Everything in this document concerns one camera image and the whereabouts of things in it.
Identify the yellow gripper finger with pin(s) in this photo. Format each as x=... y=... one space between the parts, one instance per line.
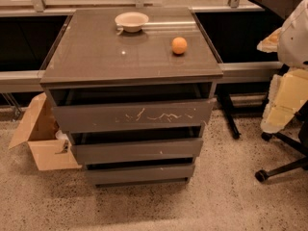
x=269 y=44
x=287 y=95

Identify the grey top drawer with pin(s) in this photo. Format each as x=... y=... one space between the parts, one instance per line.
x=108 y=109

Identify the grey bottom drawer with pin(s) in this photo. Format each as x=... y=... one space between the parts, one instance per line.
x=177 y=169

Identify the orange fruit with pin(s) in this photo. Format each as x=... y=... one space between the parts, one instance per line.
x=179 y=45

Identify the grey drawer cabinet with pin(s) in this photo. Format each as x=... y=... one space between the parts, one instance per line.
x=95 y=52

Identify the white bowl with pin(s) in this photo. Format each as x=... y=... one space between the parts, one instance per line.
x=131 y=22

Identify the black side table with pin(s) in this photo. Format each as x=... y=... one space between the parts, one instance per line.
x=288 y=10

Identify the open cardboard box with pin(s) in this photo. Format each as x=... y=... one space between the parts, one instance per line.
x=39 y=129

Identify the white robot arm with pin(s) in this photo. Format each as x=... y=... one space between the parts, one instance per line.
x=297 y=33

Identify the grey drawer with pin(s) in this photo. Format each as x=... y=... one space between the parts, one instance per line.
x=108 y=109
x=137 y=145
x=177 y=169

